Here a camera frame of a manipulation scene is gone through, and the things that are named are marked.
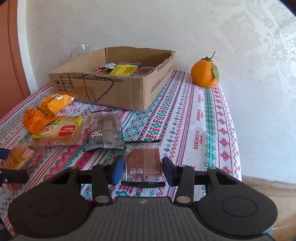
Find clear packet golden pastry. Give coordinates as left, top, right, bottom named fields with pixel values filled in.
left=1, top=142, right=43, bottom=193

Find yellow toast slices packet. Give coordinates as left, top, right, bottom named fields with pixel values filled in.
left=30, top=115, right=84, bottom=147

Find red silver small packet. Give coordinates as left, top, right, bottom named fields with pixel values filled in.
left=95, top=63, right=116, bottom=72

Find orange with green leaf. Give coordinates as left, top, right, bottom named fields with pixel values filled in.
left=191, top=52, right=220, bottom=88

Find yellow orange bread packet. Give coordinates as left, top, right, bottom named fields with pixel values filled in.
left=37, top=93, right=75, bottom=115

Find clear glass cup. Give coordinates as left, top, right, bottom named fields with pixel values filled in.
left=71, top=43, right=95, bottom=60

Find brown wooden door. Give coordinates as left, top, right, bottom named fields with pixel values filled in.
left=0, top=1, right=31, bottom=117

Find black red beef jerky packet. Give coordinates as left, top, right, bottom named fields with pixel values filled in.
left=132, top=66, right=154, bottom=75

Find clear packet brown meat slices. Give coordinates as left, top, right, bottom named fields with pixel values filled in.
left=121, top=140, right=166, bottom=188

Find embroidered patterned tablecloth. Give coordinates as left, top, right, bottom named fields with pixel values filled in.
left=1, top=70, right=242, bottom=235

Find yellow snack packet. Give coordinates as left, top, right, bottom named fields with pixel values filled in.
left=109, top=62, right=140, bottom=76

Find orange wrapper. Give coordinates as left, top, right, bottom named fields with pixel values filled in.
left=23, top=108, right=62, bottom=135

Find brown cardboard box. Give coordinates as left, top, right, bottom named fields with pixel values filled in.
left=49, top=46, right=176, bottom=111

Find clear packet dark brown cake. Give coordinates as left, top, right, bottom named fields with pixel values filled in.
left=84, top=109, right=125, bottom=151

